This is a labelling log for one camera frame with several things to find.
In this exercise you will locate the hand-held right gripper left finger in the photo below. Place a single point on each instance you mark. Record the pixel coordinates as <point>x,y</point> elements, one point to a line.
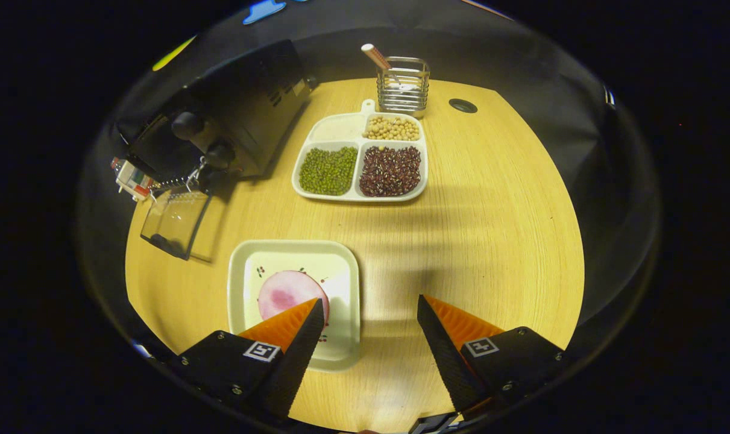
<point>298,361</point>

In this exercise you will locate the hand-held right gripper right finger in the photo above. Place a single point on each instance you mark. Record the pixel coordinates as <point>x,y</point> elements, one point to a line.
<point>443,355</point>

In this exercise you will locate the pink round food slice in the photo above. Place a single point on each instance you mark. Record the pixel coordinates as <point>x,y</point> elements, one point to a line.
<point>286,295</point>

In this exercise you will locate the cream square plate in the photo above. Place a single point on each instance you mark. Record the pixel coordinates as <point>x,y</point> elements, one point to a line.
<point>340,283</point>

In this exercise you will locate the black electric oven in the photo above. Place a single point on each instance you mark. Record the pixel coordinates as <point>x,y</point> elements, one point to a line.
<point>256,102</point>

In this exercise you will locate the red beans pile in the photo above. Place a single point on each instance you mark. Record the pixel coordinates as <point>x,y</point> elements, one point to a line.
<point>390,172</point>

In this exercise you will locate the green mung beans pile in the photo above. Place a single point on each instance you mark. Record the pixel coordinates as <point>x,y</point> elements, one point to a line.
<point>328,170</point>

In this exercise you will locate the white divided plate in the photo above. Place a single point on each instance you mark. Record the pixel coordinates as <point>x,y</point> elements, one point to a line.
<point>358,143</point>

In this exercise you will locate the yellow soybeans pile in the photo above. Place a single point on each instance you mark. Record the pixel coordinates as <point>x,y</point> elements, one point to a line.
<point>392,128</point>

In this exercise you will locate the white rice pile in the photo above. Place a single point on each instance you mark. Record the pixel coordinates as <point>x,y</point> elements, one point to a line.
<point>339,129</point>

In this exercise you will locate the clear plastic water bottle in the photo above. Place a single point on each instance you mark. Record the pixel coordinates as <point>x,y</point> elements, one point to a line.
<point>132,179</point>

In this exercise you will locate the black backdrop cloth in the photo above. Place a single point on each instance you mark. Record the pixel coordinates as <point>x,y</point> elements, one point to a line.
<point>551,72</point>

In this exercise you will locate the pink striped straw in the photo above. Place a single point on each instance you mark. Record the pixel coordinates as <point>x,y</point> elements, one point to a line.
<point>377,57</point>

